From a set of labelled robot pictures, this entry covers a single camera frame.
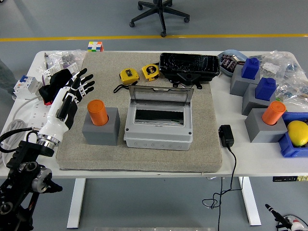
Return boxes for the orange cylinder battery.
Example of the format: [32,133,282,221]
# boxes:
[261,101,287,126]
[87,99,109,126]

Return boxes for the clear bags of small parts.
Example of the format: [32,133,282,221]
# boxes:
[36,50,87,80]

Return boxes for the black office chair base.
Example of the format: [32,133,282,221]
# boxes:
[129,0,190,38]

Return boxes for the white blue circuit breaker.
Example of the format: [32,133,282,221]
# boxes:
[13,75,43,100]

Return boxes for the clear bags of components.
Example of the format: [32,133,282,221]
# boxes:
[258,50,308,113]

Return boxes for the light grey power cable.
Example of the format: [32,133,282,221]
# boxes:
[0,95,42,167]

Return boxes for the blue bottle-shaped block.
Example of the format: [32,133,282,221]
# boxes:
[255,77,277,101]
[241,57,260,80]

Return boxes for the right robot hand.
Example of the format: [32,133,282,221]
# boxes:
[265,204,308,231]

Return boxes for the dark purple packets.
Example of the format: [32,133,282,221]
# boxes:
[220,54,238,72]

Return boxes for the grey block holder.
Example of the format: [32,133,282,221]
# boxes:
[230,64,262,97]
[242,83,277,116]
[244,108,288,143]

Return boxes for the black table control panel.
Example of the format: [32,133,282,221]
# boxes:
[272,176,308,182]

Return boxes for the grey block with round hole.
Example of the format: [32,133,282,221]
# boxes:
[81,107,120,146]

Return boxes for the grey-brown mat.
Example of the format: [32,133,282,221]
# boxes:
[55,51,223,173]

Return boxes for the grey electrical enclosure box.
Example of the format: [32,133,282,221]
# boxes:
[123,98,193,151]

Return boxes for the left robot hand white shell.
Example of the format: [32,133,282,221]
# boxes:
[37,68,96,144]

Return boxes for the yellow tape measure with strap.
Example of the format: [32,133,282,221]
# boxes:
[113,68,140,93]

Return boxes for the light blue bowl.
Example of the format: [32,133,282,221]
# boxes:
[218,49,248,77]

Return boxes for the colourful puzzle cube white face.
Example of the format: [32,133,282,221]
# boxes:
[87,41,104,52]

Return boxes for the black cloth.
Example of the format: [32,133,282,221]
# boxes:
[38,68,80,106]

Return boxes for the smoky transparent box lid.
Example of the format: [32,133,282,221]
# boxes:
[128,84,194,105]

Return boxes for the black power adapter with cord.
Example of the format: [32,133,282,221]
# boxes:
[201,124,244,231]

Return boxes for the black plastic tray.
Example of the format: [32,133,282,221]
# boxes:
[158,52,221,89]

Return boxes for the blue storage bin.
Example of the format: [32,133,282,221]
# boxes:
[278,112,308,158]

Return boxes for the yellow lemon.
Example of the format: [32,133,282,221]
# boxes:
[287,120,308,147]

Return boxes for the white table leg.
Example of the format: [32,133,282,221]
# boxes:
[238,177,262,226]
[66,178,87,229]

